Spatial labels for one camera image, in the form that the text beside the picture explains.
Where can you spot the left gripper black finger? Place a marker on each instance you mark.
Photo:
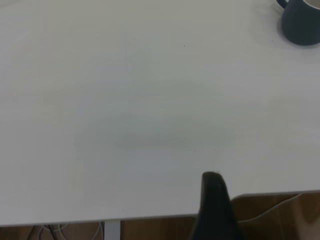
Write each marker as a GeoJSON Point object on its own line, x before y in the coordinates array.
{"type": "Point", "coordinates": [215, 207]}

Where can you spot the dark grey ceramic cup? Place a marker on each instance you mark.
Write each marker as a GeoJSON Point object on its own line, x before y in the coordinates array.
{"type": "Point", "coordinates": [300, 25]}

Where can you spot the white table leg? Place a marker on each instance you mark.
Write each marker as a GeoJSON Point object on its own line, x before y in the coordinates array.
{"type": "Point", "coordinates": [112, 231]}

